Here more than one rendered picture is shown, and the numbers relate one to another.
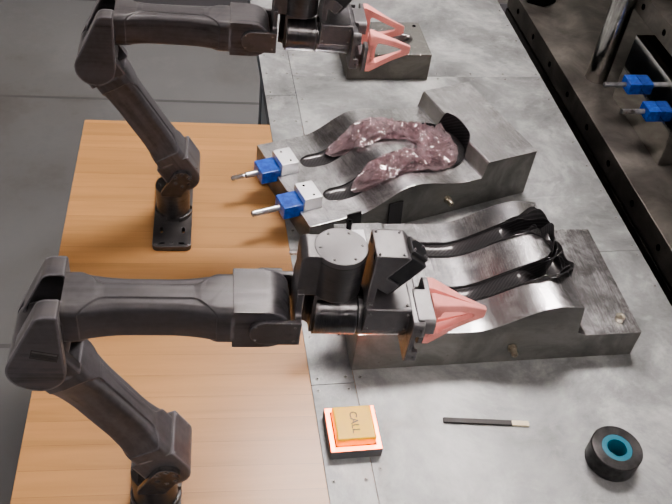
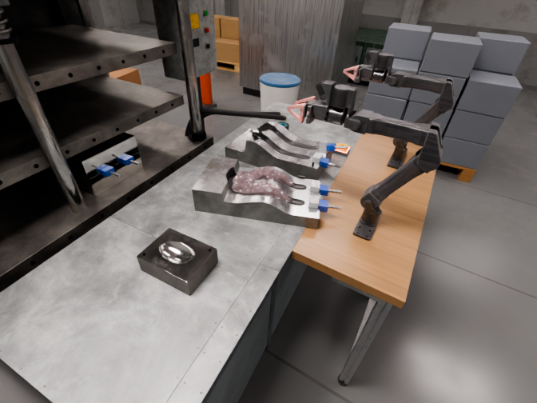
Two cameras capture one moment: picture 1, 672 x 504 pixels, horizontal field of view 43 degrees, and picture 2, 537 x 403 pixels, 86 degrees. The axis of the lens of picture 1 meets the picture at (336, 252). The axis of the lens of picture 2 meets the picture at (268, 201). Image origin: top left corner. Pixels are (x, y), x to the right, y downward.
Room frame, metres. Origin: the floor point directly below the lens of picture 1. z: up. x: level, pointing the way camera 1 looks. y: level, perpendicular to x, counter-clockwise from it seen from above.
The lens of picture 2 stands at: (2.13, 0.56, 1.59)
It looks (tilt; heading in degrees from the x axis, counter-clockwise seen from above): 39 degrees down; 219
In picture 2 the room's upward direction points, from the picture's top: 3 degrees clockwise
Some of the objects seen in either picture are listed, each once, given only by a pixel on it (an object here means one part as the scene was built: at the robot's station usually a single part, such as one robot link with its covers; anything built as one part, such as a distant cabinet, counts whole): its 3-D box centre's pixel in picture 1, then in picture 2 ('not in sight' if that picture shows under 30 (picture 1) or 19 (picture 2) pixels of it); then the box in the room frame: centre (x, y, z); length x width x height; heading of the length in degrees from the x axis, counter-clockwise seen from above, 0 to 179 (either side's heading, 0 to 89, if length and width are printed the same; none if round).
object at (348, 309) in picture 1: (333, 305); (379, 74); (0.64, -0.01, 1.21); 0.07 x 0.06 x 0.07; 101
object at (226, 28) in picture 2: not in sight; (220, 41); (-2.14, -4.38, 0.39); 1.33 x 0.95 x 0.78; 102
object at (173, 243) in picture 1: (173, 198); (370, 215); (1.19, 0.32, 0.84); 0.20 x 0.07 x 0.08; 11
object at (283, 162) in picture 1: (262, 171); (325, 205); (1.29, 0.16, 0.86); 0.13 x 0.05 x 0.05; 121
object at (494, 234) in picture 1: (479, 255); (281, 140); (1.07, -0.24, 0.92); 0.35 x 0.16 x 0.09; 104
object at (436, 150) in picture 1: (398, 144); (262, 181); (1.38, -0.09, 0.90); 0.26 x 0.18 x 0.08; 121
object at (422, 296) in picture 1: (448, 318); (352, 71); (0.66, -0.14, 1.19); 0.09 x 0.07 x 0.07; 101
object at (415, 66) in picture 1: (383, 50); (179, 259); (1.84, -0.04, 0.84); 0.20 x 0.15 x 0.07; 104
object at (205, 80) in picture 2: not in sight; (206, 84); (-0.42, -2.74, 0.31); 0.27 x 0.26 x 0.61; 29
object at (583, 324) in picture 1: (483, 279); (279, 147); (1.06, -0.26, 0.87); 0.50 x 0.26 x 0.14; 104
